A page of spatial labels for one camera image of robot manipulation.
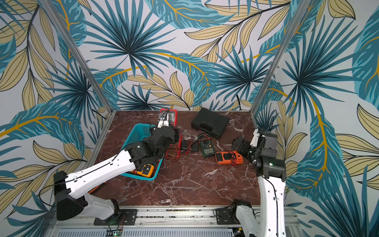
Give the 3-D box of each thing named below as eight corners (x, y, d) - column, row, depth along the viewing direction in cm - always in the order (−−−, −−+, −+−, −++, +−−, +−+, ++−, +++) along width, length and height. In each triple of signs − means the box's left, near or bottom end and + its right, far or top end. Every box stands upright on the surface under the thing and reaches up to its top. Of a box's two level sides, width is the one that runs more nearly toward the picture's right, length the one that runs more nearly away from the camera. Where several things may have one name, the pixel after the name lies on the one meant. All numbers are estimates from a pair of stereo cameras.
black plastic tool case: (189, 126, 113) (189, 121, 108) (202, 110, 124) (203, 104, 119) (218, 141, 105) (219, 136, 100) (229, 122, 116) (231, 116, 111)
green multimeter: (202, 158, 96) (203, 155, 93) (198, 137, 107) (198, 134, 104) (214, 156, 97) (215, 154, 94) (209, 136, 107) (209, 133, 104)
